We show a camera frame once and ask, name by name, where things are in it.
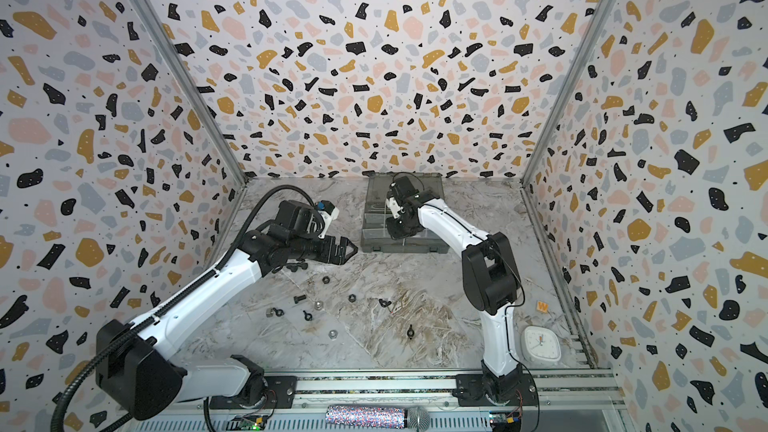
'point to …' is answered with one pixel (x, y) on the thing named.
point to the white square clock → (540, 346)
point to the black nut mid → (326, 279)
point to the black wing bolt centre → (384, 303)
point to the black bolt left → (299, 298)
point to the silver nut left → (319, 305)
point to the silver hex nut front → (333, 334)
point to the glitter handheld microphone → (415, 418)
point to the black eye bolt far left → (278, 312)
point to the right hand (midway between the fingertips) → (390, 227)
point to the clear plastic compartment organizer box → (375, 236)
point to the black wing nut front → (410, 332)
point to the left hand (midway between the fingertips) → (344, 243)
